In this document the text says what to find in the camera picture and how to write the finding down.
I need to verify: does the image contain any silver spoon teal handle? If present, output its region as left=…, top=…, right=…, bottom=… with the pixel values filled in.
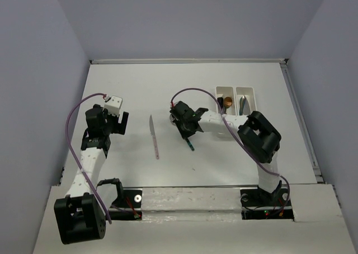
left=169, top=115, right=195, bottom=151

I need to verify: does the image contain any silver knife pink handle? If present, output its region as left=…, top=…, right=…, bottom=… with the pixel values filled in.
left=149, top=115, right=159, bottom=159

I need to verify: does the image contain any black spoon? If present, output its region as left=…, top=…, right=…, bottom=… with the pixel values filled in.
left=217, top=97, right=224, bottom=110

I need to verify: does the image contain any copper spoon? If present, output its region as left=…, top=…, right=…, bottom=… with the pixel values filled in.
left=223, top=96, right=233, bottom=110

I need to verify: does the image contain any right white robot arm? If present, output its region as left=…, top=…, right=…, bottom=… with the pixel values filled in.
left=169, top=101, right=282, bottom=205

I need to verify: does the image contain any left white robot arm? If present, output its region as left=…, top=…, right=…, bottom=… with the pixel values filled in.
left=54, top=97, right=129, bottom=244

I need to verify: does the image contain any white two-compartment container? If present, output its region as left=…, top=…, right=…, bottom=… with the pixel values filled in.
left=215, top=86, right=258, bottom=139

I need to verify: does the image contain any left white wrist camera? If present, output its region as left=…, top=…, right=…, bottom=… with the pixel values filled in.
left=103, top=96, right=123, bottom=117

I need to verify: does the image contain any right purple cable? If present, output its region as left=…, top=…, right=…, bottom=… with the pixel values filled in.
left=170, top=87, right=290, bottom=210

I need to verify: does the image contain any purple cable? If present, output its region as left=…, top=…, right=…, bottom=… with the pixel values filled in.
left=65, top=92, right=112, bottom=224
left=170, top=87, right=290, bottom=210

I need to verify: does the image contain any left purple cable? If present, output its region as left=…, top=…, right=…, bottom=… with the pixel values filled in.
left=65, top=92, right=112, bottom=224

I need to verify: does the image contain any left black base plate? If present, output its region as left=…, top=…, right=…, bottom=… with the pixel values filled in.
left=109, top=189, right=143, bottom=221

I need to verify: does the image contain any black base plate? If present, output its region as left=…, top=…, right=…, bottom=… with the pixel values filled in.
left=240, top=188, right=294, bottom=220
left=109, top=189, right=143, bottom=221

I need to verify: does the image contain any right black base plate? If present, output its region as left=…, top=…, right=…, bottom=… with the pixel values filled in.
left=240, top=188, right=294, bottom=220

